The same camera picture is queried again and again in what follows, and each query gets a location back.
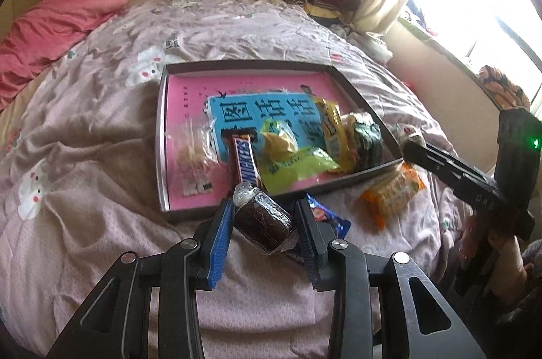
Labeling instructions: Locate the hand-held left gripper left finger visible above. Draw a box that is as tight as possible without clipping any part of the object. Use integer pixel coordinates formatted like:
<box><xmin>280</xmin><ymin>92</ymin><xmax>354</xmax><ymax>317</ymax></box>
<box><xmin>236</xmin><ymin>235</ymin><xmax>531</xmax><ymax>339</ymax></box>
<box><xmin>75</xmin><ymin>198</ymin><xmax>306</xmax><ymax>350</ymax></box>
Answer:
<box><xmin>46</xmin><ymin>198</ymin><xmax>235</xmax><ymax>359</ymax></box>

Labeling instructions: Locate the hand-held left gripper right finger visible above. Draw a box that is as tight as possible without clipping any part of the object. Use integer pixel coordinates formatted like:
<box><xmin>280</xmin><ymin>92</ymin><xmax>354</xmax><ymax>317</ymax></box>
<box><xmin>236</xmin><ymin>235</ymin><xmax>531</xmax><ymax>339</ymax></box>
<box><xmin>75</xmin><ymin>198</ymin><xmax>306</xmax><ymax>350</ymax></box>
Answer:
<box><xmin>295</xmin><ymin>198</ymin><xmax>487</xmax><ymax>359</ymax></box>

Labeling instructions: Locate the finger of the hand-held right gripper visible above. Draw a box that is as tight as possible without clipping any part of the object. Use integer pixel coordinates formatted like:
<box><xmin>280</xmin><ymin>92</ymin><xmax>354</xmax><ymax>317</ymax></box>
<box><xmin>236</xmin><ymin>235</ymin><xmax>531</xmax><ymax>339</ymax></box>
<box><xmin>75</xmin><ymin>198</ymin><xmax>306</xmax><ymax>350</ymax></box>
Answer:
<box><xmin>400</xmin><ymin>139</ymin><xmax>502</xmax><ymax>211</ymax></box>

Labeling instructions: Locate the dark brown cake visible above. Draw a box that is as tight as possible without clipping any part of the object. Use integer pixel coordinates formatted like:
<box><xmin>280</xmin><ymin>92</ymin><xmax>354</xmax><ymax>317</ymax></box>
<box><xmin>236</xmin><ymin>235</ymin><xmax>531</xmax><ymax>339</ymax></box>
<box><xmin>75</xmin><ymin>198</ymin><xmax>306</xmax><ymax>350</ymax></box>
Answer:
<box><xmin>233</xmin><ymin>182</ymin><xmax>297</xmax><ymax>256</ymax></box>

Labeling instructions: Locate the small white snack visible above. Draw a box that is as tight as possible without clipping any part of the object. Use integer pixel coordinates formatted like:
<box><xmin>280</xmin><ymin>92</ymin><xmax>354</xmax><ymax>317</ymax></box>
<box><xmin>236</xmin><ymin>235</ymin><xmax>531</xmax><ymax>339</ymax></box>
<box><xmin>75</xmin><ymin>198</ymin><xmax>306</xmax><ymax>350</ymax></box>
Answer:
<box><xmin>392</xmin><ymin>123</ymin><xmax>426</xmax><ymax>150</ymax></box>

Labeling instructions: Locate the green yellow snack packet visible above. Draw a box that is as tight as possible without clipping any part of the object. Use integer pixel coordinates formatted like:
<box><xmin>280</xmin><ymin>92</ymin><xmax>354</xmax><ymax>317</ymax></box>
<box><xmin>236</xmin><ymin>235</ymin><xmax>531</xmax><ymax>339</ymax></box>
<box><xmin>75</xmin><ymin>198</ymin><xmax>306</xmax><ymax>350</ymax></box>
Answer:
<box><xmin>258</xmin><ymin>118</ymin><xmax>341</xmax><ymax>194</ymax></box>

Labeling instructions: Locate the brown chocolate bar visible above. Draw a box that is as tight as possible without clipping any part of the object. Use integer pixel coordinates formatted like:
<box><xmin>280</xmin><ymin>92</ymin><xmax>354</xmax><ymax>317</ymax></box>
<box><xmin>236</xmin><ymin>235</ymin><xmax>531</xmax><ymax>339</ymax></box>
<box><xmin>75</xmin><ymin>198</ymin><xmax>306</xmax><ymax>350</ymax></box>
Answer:
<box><xmin>223</xmin><ymin>134</ymin><xmax>263</xmax><ymax>190</ymax></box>

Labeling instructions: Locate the clear cracker packet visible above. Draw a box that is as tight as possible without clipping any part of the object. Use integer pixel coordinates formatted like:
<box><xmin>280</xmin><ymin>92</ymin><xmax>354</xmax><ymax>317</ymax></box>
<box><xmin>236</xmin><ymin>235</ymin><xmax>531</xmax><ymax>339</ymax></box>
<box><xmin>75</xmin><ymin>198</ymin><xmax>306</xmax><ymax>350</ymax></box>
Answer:
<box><xmin>165</xmin><ymin>122</ymin><xmax>221</xmax><ymax>196</ymax></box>

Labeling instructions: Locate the green snack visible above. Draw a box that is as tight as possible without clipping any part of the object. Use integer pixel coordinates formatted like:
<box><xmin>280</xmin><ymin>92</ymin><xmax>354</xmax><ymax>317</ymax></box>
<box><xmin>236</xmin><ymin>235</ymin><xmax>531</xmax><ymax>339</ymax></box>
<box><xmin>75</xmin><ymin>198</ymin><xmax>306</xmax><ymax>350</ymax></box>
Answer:
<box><xmin>341</xmin><ymin>111</ymin><xmax>385</xmax><ymax>173</ymax></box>

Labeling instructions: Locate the yellow stick snack packet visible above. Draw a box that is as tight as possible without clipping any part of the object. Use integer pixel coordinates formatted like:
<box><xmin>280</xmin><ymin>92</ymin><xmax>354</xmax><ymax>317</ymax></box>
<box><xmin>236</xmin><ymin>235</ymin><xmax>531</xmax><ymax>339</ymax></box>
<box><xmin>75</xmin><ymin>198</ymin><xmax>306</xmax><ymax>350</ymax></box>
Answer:
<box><xmin>311</xmin><ymin>97</ymin><xmax>354</xmax><ymax>173</ymax></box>

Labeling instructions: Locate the grey tray with pink print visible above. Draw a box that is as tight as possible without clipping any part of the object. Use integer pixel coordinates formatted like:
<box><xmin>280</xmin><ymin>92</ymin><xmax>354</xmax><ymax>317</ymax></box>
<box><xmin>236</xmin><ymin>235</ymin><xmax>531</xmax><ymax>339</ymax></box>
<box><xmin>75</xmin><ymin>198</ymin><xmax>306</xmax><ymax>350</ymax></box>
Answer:
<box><xmin>157</xmin><ymin>60</ymin><xmax>405</xmax><ymax>223</ymax></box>

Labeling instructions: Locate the person's right forearm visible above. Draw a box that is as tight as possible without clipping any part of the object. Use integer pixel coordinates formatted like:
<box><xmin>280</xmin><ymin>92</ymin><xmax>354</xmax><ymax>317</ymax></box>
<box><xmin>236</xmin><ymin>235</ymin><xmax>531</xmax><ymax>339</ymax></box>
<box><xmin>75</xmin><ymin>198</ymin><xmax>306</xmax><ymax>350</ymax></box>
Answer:
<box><xmin>455</xmin><ymin>240</ymin><xmax>542</xmax><ymax>359</ymax></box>

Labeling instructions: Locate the person's right hand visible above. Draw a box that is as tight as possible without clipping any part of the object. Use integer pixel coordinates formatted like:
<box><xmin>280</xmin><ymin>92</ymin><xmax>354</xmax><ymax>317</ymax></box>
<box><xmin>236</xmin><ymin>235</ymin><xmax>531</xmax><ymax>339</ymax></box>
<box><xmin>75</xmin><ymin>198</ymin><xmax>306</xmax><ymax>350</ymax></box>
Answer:
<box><xmin>459</xmin><ymin>215</ymin><xmax>530</xmax><ymax>292</ymax></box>

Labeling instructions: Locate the blue cookie packet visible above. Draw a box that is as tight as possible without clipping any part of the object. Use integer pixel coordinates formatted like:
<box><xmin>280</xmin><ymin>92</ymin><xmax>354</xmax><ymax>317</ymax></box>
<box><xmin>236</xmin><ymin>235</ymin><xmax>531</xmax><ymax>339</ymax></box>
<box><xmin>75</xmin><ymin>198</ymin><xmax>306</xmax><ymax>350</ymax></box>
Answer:
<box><xmin>284</xmin><ymin>193</ymin><xmax>352</xmax><ymax>263</ymax></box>

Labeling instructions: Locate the orange snack packet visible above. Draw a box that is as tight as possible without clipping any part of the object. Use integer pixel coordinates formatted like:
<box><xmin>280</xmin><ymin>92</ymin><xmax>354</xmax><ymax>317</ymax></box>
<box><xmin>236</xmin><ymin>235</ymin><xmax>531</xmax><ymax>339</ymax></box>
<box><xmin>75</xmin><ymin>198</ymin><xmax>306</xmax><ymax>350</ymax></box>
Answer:
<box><xmin>360</xmin><ymin>162</ymin><xmax>426</xmax><ymax>230</ymax></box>

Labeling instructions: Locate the orange floral cloth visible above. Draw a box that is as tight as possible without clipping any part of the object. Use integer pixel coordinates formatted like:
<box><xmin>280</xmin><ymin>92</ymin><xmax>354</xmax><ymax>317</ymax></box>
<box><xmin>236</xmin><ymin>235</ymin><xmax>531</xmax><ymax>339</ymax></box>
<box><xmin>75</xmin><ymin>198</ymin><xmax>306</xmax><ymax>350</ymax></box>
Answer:
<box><xmin>478</xmin><ymin>65</ymin><xmax>530</xmax><ymax>112</ymax></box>

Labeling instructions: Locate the white crumpled cloth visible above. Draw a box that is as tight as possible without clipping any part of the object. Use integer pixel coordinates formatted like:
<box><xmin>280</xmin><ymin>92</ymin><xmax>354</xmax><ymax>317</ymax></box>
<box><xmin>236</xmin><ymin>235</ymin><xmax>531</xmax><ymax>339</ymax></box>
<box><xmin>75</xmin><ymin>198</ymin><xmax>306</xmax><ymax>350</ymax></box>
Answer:
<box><xmin>330</xmin><ymin>24</ymin><xmax>392</xmax><ymax>61</ymax></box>

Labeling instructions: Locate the lilac printed quilt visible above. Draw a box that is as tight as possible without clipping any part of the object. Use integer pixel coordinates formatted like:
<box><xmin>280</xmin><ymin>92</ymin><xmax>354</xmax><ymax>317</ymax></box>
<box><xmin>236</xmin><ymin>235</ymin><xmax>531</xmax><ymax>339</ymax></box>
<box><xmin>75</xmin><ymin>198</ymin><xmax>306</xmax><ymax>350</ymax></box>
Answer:
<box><xmin>0</xmin><ymin>0</ymin><xmax>475</xmax><ymax>359</ymax></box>

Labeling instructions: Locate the window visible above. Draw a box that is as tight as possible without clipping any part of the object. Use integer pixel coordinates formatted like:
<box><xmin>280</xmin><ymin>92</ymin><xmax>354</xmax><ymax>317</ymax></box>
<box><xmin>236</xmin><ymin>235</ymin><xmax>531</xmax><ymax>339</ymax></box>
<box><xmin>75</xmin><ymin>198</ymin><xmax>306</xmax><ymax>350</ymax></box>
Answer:
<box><xmin>406</xmin><ymin>0</ymin><xmax>542</xmax><ymax>101</ymax></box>

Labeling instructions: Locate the pink blanket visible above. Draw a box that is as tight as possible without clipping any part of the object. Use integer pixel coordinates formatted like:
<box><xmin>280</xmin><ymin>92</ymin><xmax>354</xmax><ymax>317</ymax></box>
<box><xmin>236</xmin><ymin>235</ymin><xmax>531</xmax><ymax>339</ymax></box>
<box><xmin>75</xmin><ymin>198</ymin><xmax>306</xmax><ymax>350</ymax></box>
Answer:
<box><xmin>0</xmin><ymin>0</ymin><xmax>132</xmax><ymax>112</ymax></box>

